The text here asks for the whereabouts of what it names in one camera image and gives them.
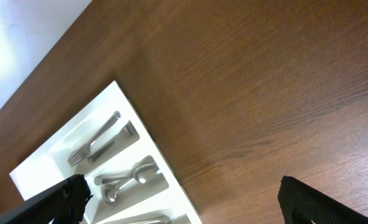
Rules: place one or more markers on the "large metal spoon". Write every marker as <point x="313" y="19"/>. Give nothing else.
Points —
<point x="113" y="189"/>

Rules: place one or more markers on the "metal tongs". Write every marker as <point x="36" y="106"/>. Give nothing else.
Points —
<point x="162" y="219"/>

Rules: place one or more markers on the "metal spoon bowl down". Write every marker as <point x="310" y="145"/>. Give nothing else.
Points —
<point x="142" y="174"/>

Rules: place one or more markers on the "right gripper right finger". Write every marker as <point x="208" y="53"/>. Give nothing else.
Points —
<point x="301" y="204"/>

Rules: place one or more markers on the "metal fork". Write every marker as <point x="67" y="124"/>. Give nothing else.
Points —
<point x="84" y="151"/>

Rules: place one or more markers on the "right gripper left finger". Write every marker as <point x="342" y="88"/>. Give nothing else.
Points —
<point x="63" y="203"/>

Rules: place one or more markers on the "white plastic cutlery tray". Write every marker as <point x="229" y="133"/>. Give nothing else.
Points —
<point x="48" y="165"/>

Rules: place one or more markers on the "metal fork crosswise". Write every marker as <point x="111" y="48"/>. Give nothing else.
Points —
<point x="128" y="129"/>

